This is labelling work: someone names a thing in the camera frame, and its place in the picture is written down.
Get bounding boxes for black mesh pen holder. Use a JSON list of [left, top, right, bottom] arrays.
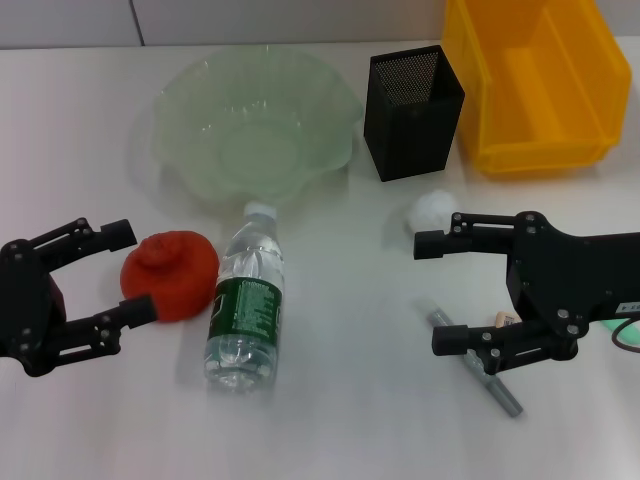
[[363, 44, 466, 182]]

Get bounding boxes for green wavy glass fruit plate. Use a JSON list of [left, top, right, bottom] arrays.
[[149, 43, 365, 214]]

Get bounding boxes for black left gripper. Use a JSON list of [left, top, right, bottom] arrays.
[[0, 217, 159, 380]]

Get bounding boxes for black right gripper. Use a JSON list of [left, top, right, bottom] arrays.
[[413, 210, 640, 376]]

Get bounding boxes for clear green-label water bottle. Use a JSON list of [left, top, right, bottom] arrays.
[[202, 201, 287, 396]]

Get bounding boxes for grey marker pen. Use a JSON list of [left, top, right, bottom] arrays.
[[417, 297, 524, 417]]

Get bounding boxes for white paper ball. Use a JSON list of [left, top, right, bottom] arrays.
[[403, 189, 459, 235]]

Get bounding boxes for red-orange knitted toy orange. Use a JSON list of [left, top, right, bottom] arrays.
[[121, 228, 220, 325]]

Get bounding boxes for yellow plastic storage bin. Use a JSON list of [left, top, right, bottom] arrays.
[[441, 0, 632, 179]]

